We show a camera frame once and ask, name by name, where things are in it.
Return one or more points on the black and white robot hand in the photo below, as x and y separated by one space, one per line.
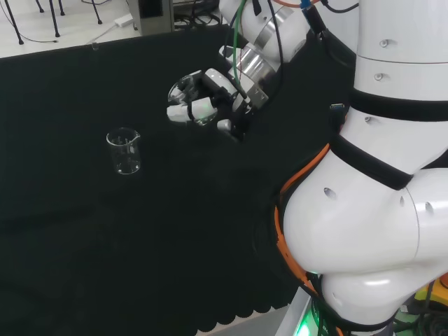
215 78

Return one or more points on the clear glass beaker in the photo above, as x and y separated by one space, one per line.
175 92
124 168

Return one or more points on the grey metal cabinet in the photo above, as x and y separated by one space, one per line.
154 26

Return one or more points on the white power strip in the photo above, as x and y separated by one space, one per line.
123 21

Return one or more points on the black tripod leg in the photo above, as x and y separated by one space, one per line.
54 21
97 15
15 28
61 8
40 7

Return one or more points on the black bench cloth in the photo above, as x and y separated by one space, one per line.
105 227

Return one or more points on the yellow stop button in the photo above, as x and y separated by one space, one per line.
434 297

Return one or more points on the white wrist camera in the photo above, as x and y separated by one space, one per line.
227 52

